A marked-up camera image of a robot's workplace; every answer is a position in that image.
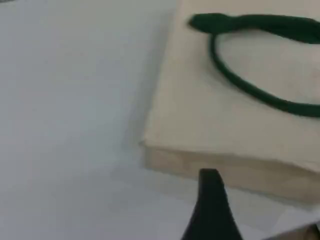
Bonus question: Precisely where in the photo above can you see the white canvas bag green handles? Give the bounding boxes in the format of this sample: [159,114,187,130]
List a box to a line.
[138,0,320,208]

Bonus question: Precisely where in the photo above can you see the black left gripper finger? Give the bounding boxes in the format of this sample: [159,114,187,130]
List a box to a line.
[179,168,245,240]

